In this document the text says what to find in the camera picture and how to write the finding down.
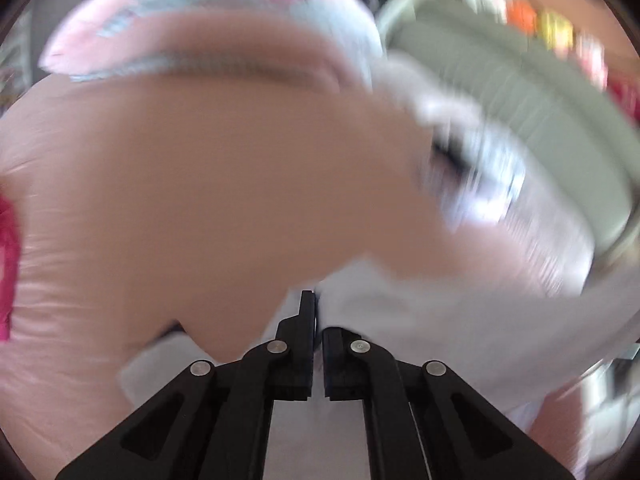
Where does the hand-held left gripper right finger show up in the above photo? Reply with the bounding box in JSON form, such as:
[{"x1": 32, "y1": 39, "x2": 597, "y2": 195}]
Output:
[{"x1": 322, "y1": 328, "x2": 577, "y2": 480}]

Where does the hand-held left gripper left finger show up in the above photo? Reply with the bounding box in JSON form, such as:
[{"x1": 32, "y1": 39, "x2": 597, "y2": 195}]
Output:
[{"x1": 55, "y1": 290, "x2": 317, "y2": 480}]

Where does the pale blue garment with strap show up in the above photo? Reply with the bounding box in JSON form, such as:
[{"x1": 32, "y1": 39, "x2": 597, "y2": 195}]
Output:
[{"x1": 117, "y1": 255, "x2": 636, "y2": 480}]

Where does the stack of folded pale clothes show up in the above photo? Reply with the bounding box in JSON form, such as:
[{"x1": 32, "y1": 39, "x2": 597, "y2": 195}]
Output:
[{"x1": 430, "y1": 110, "x2": 531, "y2": 233}]

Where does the bed with pink sheet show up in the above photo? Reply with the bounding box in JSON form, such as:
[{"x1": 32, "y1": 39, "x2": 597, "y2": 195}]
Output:
[{"x1": 0, "y1": 10, "x2": 601, "y2": 480}]

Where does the greyish white pillow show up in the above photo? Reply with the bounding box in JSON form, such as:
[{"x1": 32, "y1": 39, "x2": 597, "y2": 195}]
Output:
[{"x1": 500, "y1": 160, "x2": 597, "y2": 311}]

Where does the magenta garment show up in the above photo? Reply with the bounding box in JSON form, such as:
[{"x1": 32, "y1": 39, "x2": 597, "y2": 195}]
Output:
[{"x1": 0, "y1": 195, "x2": 23, "y2": 342}]

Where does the grey-green padded headboard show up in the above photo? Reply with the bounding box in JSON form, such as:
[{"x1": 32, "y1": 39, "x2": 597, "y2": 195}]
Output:
[{"x1": 375, "y1": 0, "x2": 640, "y2": 261}]

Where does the pink checked quilt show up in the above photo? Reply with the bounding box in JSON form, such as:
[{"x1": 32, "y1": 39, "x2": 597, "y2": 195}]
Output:
[{"x1": 40, "y1": 0, "x2": 386, "y2": 86}]

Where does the orange plush toy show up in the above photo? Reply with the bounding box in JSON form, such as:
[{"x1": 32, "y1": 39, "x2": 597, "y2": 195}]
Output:
[{"x1": 506, "y1": 0, "x2": 540, "y2": 37}]

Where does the pink and white plush toy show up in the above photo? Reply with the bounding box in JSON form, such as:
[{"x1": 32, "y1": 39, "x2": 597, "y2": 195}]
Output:
[{"x1": 574, "y1": 35, "x2": 613, "y2": 92}]

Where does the yellow plush toy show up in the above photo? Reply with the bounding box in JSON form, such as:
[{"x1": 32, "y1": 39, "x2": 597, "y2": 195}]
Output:
[{"x1": 537, "y1": 10, "x2": 577, "y2": 52}]

